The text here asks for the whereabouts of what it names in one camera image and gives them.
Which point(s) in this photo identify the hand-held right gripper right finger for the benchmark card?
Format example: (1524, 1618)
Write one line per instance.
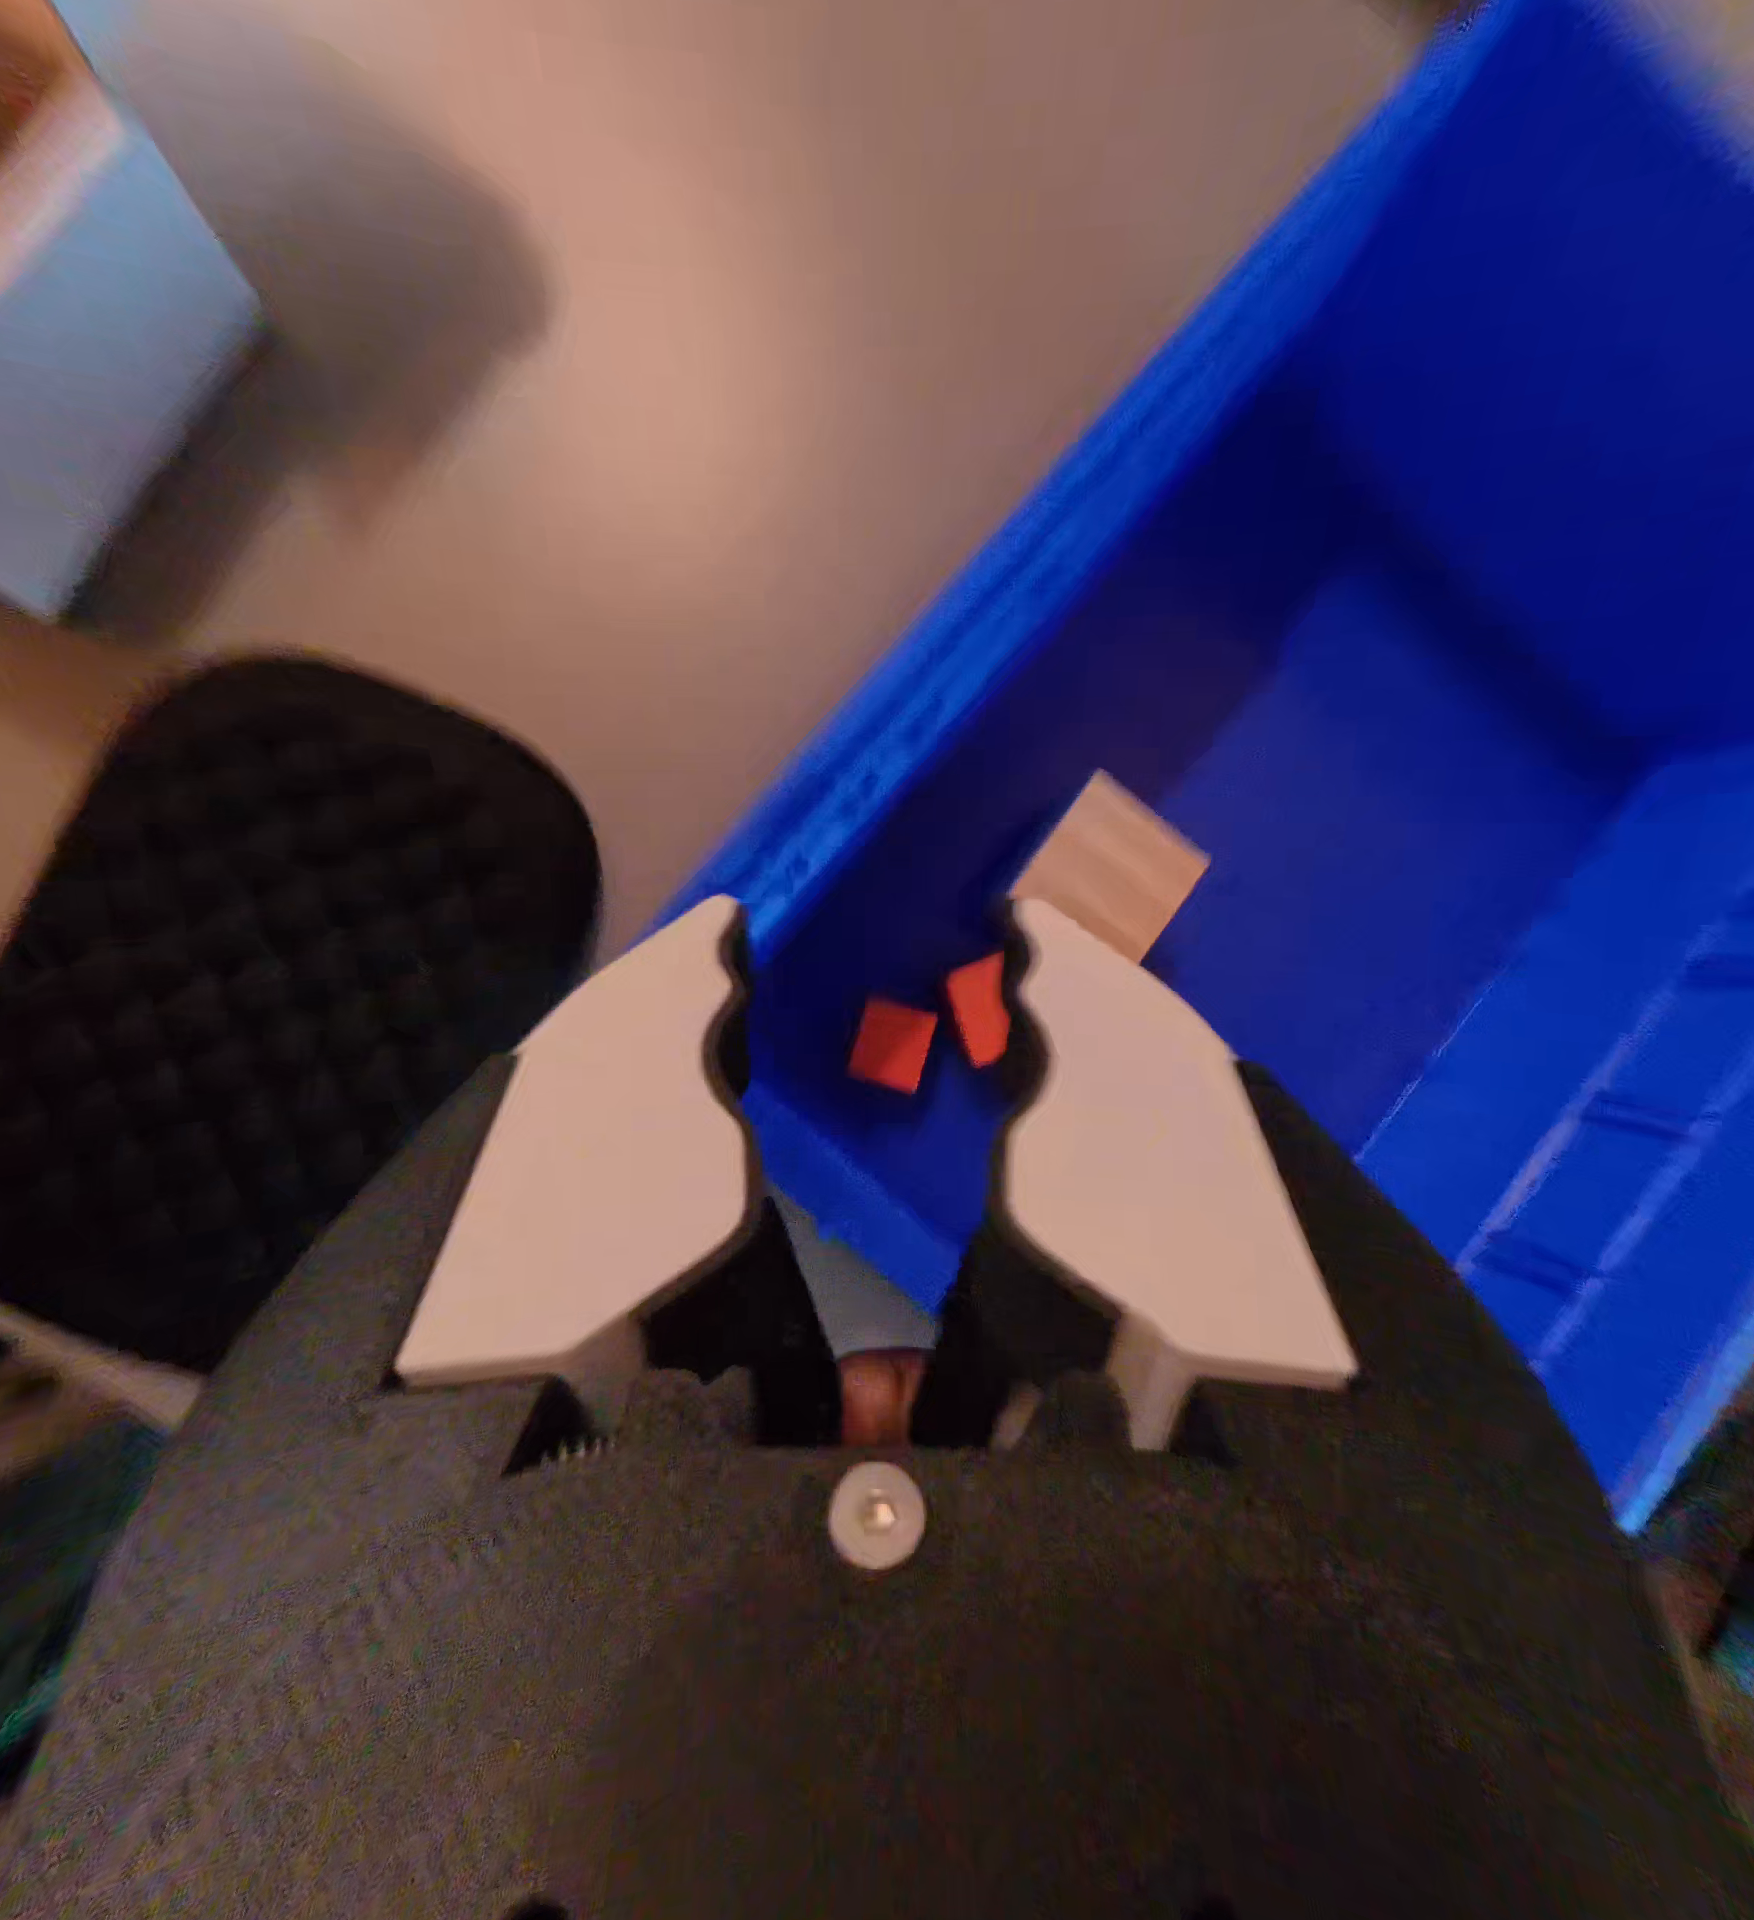
(1177, 1185)

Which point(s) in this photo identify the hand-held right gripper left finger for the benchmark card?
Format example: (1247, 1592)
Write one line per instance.
(591, 1169)

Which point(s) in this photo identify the red small cube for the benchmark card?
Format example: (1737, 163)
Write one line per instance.
(892, 1045)
(978, 1008)

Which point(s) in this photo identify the white small cube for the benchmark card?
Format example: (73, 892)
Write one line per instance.
(1117, 864)

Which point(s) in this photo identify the blue plastic bin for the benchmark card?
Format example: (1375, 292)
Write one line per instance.
(1417, 751)

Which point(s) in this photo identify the white mailer box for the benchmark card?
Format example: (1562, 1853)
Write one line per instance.
(83, 390)

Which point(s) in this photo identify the person's right hand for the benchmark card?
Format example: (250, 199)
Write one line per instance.
(880, 1395)

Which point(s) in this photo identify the black foam pad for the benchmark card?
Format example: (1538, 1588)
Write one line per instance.
(262, 991)

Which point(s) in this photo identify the person's denim jacket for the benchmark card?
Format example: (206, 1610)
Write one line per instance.
(7, 1576)

